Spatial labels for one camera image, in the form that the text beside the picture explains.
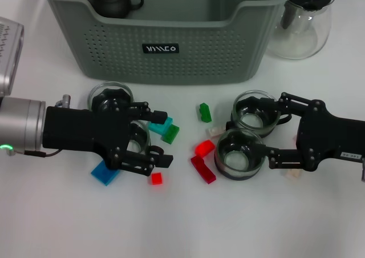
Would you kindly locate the blue toy plate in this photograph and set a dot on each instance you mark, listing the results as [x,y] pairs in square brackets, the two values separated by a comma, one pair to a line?
[102,175]

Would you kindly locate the grey-green perforated storage bin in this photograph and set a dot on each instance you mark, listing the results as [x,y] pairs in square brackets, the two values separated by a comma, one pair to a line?
[199,55]

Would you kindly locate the dark red long toy brick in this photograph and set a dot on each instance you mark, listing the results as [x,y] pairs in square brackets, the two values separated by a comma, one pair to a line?
[204,171]

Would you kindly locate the dark green toy brick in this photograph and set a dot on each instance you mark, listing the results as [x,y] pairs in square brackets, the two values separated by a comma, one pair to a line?
[204,113]

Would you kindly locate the glass teacup black sleeve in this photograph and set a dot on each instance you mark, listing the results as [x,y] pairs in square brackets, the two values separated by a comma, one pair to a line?
[141,138]
[236,161]
[251,121]
[109,96]

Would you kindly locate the translucent green toy brick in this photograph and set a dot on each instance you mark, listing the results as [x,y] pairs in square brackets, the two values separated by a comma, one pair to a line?
[170,133]

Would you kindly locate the teal flat toy plate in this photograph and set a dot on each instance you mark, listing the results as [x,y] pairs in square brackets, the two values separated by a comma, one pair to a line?
[159,128]

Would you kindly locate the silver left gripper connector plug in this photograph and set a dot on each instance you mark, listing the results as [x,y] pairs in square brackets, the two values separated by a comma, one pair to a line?
[65,100]

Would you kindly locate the white toy brick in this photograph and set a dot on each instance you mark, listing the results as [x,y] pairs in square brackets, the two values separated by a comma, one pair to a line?
[292,174]
[214,132]

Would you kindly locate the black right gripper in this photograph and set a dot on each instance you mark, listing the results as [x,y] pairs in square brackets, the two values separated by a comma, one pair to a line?
[336,138]

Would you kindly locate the black ceramic teapot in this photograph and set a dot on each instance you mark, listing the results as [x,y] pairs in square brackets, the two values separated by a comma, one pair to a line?
[111,1]

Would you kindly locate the small red toy brick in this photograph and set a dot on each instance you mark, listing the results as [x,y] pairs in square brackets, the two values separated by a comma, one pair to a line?
[157,179]

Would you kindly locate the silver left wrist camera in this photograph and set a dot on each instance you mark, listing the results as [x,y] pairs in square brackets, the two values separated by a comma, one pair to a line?
[10,55]

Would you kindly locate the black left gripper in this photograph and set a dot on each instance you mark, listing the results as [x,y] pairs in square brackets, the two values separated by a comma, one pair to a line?
[71,126]

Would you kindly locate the bright red toy brick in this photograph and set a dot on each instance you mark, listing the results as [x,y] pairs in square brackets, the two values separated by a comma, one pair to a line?
[204,148]

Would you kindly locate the glass carafe black lid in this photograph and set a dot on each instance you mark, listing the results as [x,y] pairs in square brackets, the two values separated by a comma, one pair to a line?
[302,38]

